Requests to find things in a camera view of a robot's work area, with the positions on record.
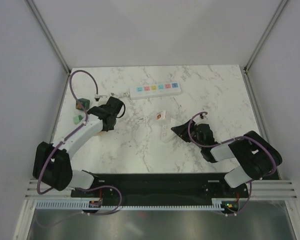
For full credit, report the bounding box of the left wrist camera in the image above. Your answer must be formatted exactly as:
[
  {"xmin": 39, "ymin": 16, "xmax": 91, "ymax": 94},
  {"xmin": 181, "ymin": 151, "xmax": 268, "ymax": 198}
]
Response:
[{"xmin": 94, "ymin": 94, "xmax": 110, "ymax": 103}]

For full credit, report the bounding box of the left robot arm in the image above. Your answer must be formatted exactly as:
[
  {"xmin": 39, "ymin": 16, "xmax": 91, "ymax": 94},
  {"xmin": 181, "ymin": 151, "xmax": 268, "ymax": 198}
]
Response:
[{"xmin": 32, "ymin": 96, "xmax": 126, "ymax": 197}]

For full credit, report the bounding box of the light green cube plug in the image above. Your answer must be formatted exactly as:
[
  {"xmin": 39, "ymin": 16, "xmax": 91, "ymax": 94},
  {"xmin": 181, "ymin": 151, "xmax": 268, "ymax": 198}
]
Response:
[{"xmin": 73, "ymin": 115, "xmax": 84, "ymax": 125}]

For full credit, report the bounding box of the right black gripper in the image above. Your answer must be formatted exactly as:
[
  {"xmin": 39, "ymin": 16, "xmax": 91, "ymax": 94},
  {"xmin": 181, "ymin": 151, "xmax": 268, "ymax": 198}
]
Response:
[{"xmin": 172, "ymin": 119, "xmax": 204, "ymax": 149}]

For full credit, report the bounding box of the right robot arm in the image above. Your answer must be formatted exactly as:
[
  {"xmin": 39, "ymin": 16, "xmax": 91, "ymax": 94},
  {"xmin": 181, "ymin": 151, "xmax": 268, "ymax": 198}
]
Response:
[{"xmin": 171, "ymin": 120, "xmax": 283, "ymax": 197}]

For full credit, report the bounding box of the purple cable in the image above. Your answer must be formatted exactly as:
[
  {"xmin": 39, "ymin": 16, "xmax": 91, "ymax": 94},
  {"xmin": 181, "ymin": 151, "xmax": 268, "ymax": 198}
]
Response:
[
  {"xmin": 36, "ymin": 69, "xmax": 123, "ymax": 228},
  {"xmin": 187, "ymin": 111, "xmax": 278, "ymax": 217}
]

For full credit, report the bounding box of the tan wooden cube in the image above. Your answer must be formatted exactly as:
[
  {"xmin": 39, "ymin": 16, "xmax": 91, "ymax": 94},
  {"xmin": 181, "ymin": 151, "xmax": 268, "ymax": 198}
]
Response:
[{"xmin": 95, "ymin": 131, "xmax": 107, "ymax": 136}]

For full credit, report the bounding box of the white power strip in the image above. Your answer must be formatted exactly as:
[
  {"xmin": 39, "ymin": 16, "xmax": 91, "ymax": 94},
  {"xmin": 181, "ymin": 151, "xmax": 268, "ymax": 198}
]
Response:
[{"xmin": 129, "ymin": 82, "xmax": 182, "ymax": 100}]

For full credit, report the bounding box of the white slotted cable duct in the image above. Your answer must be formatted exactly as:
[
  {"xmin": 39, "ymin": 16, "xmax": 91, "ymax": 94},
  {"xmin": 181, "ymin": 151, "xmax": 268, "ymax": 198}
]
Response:
[{"xmin": 34, "ymin": 197, "xmax": 241, "ymax": 211}]

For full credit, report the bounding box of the dark green cube plug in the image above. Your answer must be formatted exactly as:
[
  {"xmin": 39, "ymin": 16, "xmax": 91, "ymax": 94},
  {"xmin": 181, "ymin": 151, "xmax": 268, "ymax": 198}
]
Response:
[{"xmin": 75, "ymin": 98, "xmax": 91, "ymax": 111}]

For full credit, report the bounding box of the white cube with print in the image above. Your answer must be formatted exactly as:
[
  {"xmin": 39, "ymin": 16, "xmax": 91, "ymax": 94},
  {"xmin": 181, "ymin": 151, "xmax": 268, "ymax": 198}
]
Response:
[{"xmin": 155, "ymin": 110, "xmax": 168, "ymax": 126}]

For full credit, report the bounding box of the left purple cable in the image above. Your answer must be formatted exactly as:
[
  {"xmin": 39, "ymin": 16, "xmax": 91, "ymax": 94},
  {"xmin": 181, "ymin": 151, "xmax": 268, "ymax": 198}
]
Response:
[{"xmin": 36, "ymin": 69, "xmax": 123, "ymax": 228}]

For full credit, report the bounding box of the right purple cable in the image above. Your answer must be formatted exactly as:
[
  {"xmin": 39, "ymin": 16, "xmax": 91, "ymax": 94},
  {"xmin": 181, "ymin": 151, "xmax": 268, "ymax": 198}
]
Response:
[{"xmin": 187, "ymin": 111, "xmax": 278, "ymax": 217}]

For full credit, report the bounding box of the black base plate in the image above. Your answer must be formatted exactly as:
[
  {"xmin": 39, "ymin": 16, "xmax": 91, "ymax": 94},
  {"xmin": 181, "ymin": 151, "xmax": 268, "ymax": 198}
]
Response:
[{"xmin": 71, "ymin": 173, "xmax": 249, "ymax": 203}]

